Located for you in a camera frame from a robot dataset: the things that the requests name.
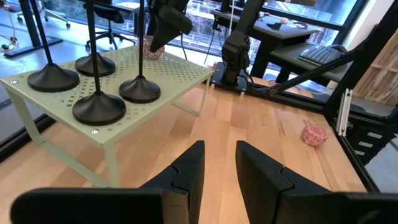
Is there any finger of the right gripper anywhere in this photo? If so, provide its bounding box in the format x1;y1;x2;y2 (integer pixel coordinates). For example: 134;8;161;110
146;12;158;37
149;4;193;54

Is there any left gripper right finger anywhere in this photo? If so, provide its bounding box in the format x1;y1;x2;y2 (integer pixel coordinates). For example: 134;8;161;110
234;140;398;224

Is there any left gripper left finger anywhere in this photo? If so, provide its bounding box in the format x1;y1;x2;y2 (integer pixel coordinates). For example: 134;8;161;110
10;140;206;224

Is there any purple patterned tin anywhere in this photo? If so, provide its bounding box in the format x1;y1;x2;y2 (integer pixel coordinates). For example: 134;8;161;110
142;35;165;61

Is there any black candlestick holder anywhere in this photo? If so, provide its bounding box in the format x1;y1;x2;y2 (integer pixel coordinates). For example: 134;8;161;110
119;0;162;105
27;0;81;93
75;46;116;78
72;0;127;127

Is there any red patterned tin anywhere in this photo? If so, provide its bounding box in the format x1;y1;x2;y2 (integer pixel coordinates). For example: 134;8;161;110
300;122;330;147

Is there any black office chair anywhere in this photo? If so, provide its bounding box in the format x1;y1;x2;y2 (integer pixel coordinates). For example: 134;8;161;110
83;0;137;51

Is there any green perforated metal shelf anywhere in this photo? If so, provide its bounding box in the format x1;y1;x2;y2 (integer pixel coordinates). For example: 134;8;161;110
0;45;215;189

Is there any grey-base office chair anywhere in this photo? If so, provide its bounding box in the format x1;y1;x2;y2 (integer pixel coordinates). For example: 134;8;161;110
17;0;72;29

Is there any black keyboard desk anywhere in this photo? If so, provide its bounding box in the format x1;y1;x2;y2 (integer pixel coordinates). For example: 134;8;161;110
269;42;354;85

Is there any black desk leg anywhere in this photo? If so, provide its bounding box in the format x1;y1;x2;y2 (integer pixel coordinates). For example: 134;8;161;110
2;0;63;59

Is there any black computer keyboard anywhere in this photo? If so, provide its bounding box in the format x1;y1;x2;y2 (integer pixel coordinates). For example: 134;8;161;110
298;44;343;68

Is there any wooden slat panel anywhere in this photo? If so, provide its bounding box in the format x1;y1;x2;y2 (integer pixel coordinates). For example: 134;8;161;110
353;29;398;106

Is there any silver aluminium bracket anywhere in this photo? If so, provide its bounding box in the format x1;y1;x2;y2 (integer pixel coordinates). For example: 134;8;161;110
335;88;354;138

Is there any orange floor cable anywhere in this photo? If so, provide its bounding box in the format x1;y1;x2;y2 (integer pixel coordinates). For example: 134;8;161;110
0;0;19;52

